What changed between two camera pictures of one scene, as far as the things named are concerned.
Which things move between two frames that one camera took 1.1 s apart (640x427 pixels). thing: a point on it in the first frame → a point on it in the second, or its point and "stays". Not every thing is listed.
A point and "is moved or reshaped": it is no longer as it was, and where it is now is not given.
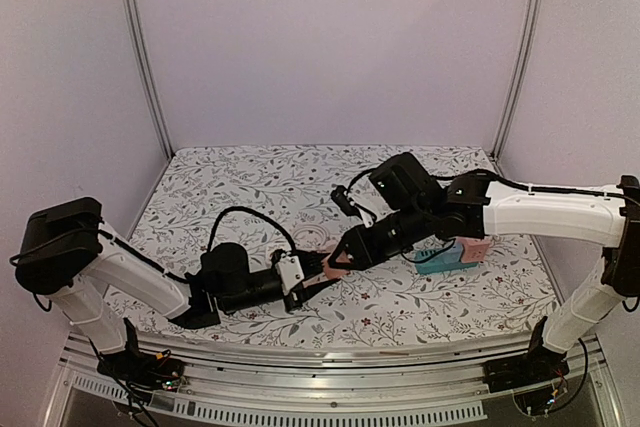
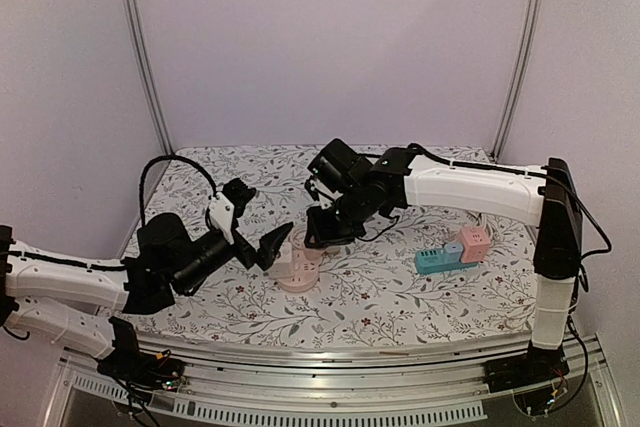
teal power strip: x=435 y=265 stays
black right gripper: x=361 y=245 → x=329 y=225
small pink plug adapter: x=335 y=273 is moved or reshaped
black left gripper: x=305 y=293 → x=268 y=246
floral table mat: x=330 y=242 stays
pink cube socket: x=474 y=249 stays
